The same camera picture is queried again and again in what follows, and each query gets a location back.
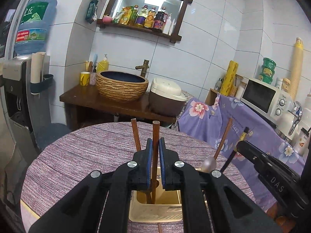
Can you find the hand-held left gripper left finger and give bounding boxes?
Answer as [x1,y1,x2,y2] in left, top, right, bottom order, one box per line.
[29,138,153,233]

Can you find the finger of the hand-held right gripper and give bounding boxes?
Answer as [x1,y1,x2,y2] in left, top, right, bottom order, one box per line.
[236,140,266,168]

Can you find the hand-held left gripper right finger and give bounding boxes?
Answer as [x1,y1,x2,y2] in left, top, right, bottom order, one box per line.
[158,137,283,233]

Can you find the black chopstick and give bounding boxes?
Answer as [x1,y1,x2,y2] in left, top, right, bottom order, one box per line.
[220,126,249,173]

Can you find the wooden handle spoon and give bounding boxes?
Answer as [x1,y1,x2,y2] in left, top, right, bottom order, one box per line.
[201,118,233,173]

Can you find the cream plastic utensil holder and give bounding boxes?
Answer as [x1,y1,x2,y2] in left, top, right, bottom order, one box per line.
[128,166,207,223]

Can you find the purple floral cloth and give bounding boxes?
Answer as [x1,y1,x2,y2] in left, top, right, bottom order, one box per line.
[176,94,307,213]

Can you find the labelled drink cup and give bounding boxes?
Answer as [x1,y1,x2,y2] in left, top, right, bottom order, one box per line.
[297,127,311,156]

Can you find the white microwave oven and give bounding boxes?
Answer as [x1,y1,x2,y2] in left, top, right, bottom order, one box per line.
[240,77,292,121]

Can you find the white brown rice cooker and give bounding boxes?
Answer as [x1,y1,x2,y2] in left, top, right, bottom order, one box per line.
[148,77,188,117]

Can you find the woven pattern wash basin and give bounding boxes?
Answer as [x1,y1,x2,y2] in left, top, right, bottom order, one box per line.
[96,70,149,103]

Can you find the dark wooden counter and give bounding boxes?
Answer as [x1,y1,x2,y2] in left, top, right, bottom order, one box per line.
[59,84,177,132]

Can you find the striped purple tablecloth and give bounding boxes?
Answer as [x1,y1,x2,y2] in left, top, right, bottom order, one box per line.
[20,121,257,233]

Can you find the yellow paper roll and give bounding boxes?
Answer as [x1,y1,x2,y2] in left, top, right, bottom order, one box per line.
[220,60,239,97]

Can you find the tan lid jar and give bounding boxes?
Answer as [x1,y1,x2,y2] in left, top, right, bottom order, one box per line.
[281,77,291,93]

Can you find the stack of green noodle bowls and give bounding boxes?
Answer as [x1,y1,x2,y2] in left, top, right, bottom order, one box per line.
[259,57,277,85]

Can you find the bronze faucet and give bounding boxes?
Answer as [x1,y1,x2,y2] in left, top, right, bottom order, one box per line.
[135,59,150,78]

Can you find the tall stack yellow paper cups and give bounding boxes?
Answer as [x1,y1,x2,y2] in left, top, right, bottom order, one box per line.
[288,37,304,100]

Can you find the floral soap dispenser bottle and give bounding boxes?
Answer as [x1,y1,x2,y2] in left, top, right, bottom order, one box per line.
[89,65,97,85]

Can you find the yellow cup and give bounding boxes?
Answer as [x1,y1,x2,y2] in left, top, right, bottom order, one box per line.
[80,71,91,87]

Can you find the yellow dish soap bottle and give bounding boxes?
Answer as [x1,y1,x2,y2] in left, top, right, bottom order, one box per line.
[97,53,109,73]

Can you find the wooden framed mirror shelf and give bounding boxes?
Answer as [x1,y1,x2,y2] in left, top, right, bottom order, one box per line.
[96,0,194,44]

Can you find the dark blue cup holder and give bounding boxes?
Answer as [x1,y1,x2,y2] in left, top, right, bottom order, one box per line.
[30,74,54,96]

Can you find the white pump bottle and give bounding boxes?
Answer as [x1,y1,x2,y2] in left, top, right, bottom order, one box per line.
[162,13,175,35]

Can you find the dark soy sauce bottle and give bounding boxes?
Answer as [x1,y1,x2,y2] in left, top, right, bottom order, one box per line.
[152,6,168,33]

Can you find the orange label sauce bottle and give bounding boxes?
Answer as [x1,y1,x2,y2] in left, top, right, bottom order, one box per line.
[143,6,157,29]

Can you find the purple label sauce bottle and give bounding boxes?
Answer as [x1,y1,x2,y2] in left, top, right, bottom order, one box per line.
[135,4,149,27]

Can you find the yellow oil bottle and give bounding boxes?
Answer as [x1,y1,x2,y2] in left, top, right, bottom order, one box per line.
[126,4,139,26]

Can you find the yellow green seasoning packet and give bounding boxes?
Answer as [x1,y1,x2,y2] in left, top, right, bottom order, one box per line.
[112,7,133,25]

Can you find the white paper cup tube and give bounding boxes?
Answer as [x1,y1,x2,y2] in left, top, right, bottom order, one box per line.
[30,51,47,83]

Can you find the grey water dispenser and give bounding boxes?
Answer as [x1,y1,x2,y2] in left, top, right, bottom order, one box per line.
[0,58,52,152]

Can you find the green hanging packet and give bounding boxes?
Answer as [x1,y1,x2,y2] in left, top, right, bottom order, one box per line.
[85,0,99,24]

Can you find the blue water bottle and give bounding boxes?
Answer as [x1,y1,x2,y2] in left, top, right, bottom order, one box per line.
[13,0,58,57]

